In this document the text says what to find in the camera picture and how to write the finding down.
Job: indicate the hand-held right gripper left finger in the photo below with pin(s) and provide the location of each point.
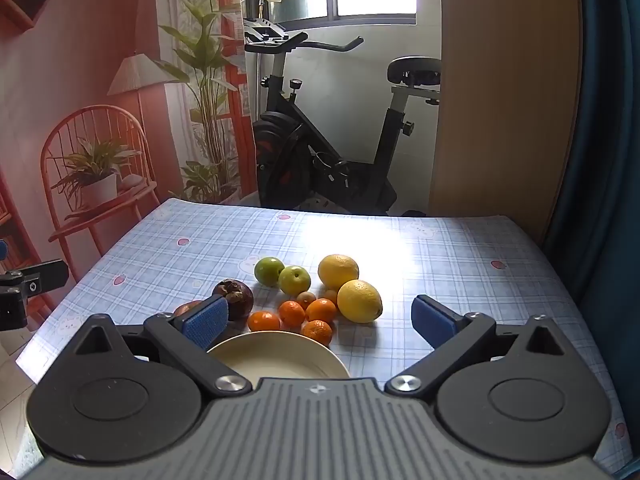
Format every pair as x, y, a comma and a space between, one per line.
205, 319

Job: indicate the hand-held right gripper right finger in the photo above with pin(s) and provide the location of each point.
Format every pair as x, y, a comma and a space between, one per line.
430, 322

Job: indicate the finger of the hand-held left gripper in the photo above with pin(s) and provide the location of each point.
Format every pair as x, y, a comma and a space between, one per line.
47, 276

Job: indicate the red apple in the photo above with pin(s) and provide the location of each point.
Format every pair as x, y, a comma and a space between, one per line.
187, 307

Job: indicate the dark purple mangosteen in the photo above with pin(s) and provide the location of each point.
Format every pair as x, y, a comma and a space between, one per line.
235, 292

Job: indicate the small tangerine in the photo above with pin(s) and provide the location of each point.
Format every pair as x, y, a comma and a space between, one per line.
264, 321
291, 313
317, 333

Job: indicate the yellow lemon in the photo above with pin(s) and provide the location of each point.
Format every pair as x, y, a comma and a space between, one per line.
339, 271
360, 301

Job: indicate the cream plate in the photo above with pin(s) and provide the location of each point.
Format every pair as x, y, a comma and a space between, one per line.
280, 357

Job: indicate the brown kiwi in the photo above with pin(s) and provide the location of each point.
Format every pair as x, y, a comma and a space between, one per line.
330, 294
306, 300

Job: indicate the smooth orange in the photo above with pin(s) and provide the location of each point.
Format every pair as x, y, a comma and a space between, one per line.
321, 310

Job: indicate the blue plaid tablecloth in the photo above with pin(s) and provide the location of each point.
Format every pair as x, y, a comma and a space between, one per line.
450, 270

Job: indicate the green apple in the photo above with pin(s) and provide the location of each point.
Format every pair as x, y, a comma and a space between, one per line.
295, 280
269, 271

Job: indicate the black exercise bike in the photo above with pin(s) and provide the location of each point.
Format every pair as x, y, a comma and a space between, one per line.
280, 150

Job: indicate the wooden panel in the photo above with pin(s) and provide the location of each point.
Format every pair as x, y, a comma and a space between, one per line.
505, 100

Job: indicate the wall poster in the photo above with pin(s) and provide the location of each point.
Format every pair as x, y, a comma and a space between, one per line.
75, 60

